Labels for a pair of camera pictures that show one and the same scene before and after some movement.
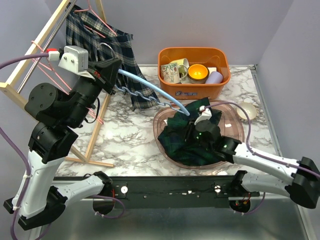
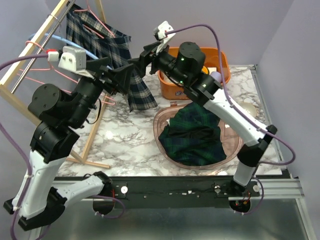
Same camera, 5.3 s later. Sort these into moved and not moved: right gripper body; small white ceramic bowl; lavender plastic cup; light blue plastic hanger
Moved: light blue plastic hanger; right gripper body
Not moved: small white ceramic bowl; lavender plastic cup
